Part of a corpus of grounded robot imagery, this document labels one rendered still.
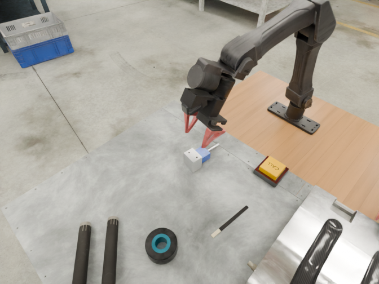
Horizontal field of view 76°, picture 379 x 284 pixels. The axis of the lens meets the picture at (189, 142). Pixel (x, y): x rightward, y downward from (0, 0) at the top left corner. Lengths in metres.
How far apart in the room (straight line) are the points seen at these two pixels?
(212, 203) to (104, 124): 1.64
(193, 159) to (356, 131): 0.65
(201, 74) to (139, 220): 0.43
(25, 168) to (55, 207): 1.35
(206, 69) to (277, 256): 0.44
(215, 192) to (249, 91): 0.55
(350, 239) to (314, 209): 0.09
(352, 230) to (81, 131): 1.98
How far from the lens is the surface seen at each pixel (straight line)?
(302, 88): 0.91
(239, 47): 0.64
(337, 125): 1.10
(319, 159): 0.94
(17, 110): 2.74
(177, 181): 0.78
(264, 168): 0.79
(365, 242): 0.72
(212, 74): 0.61
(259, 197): 0.78
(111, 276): 0.63
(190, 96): 0.59
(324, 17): 0.75
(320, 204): 0.71
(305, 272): 0.63
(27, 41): 3.29
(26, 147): 2.32
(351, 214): 0.76
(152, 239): 0.66
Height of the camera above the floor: 1.45
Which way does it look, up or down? 48 degrees down
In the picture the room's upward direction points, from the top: straight up
